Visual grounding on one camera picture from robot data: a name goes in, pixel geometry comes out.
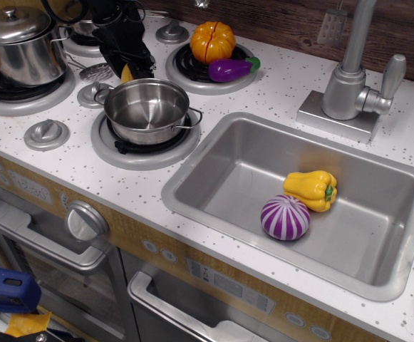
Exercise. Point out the steel pan with handles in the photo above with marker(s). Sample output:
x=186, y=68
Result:
x=147, y=111

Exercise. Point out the metal spatula on wall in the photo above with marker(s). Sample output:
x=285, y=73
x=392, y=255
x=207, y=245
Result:
x=332, y=27

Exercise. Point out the blue clamp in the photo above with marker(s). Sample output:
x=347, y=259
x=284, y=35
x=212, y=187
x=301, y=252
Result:
x=19, y=292

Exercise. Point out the silver oven door handle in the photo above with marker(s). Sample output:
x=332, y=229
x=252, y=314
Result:
x=14, y=224

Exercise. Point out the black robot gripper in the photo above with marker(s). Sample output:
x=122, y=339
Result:
x=120, y=23

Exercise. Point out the purple striped toy onion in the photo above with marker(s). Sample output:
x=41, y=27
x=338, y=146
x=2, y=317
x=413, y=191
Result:
x=285, y=218

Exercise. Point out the middle grey stove knob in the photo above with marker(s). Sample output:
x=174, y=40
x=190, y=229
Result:
x=92, y=94

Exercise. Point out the yellow cloth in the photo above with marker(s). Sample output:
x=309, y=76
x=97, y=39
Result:
x=23, y=324

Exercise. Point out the large lidded steel pot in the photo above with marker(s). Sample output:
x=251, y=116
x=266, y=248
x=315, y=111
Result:
x=31, y=49

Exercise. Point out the grey stove knob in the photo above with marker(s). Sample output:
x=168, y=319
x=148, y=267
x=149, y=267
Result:
x=172, y=33
x=92, y=94
x=46, y=135

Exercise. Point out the back right stove burner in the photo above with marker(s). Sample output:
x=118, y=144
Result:
x=183, y=69

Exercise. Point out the orange toy pumpkin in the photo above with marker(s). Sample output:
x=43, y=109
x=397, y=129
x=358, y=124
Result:
x=211, y=41

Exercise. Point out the stove burner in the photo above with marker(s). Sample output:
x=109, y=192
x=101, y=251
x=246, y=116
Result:
x=183, y=69
x=79, y=45
x=20, y=101
x=125, y=155

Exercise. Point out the small steel pot at back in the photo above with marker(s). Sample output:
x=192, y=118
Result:
x=83, y=27

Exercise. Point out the front right stove burner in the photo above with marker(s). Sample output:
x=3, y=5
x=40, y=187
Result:
x=125, y=155

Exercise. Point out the silver dishwasher door handle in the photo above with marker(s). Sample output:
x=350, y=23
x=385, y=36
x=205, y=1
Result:
x=169, y=310

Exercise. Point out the silver sink basin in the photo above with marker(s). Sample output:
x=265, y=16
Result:
x=233, y=182

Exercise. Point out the front left stove burner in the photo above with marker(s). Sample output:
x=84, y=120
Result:
x=20, y=101

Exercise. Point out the silver toy faucet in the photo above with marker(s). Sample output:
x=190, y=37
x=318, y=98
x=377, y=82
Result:
x=348, y=107

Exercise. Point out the purple toy eggplant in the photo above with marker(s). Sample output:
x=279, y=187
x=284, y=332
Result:
x=226, y=70

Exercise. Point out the yellow toy corn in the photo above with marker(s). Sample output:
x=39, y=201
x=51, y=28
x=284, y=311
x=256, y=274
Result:
x=126, y=74

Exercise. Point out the front grey stove knob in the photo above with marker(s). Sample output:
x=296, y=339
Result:
x=46, y=135

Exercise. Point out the round silver oven dial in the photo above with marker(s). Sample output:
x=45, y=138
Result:
x=83, y=222

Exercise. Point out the back left stove burner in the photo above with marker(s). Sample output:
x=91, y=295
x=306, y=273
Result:
x=79, y=45

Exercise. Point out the yellow toy bell pepper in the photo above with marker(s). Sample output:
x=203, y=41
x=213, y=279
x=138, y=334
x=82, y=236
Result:
x=316, y=189

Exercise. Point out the back grey stove knob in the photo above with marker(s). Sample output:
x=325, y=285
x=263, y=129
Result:
x=172, y=33

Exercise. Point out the metal slotted skimmer spoon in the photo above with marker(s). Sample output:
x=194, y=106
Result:
x=97, y=72

